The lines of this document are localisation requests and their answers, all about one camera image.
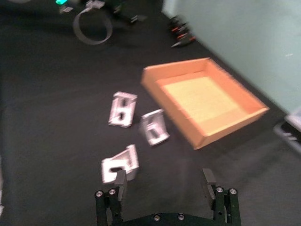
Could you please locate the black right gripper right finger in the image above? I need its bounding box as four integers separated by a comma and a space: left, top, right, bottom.
201, 168, 242, 225

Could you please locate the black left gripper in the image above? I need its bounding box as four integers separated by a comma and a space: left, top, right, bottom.
103, 0, 148, 25

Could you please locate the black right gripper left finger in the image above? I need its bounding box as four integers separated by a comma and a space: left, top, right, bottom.
94, 170, 128, 226

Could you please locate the silver tape roll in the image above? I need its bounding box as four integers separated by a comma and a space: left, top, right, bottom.
72, 6, 113, 45

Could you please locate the shallow brown cardboard tray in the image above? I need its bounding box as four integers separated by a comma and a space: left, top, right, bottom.
140, 57, 270, 151

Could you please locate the black table cloth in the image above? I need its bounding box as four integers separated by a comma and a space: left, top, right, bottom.
0, 0, 301, 226

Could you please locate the silver metal corner bracket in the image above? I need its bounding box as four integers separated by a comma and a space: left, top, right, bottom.
108, 91, 138, 128
101, 144, 140, 184
139, 108, 170, 147

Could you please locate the plain pale wall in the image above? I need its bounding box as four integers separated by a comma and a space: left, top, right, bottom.
162, 0, 301, 118

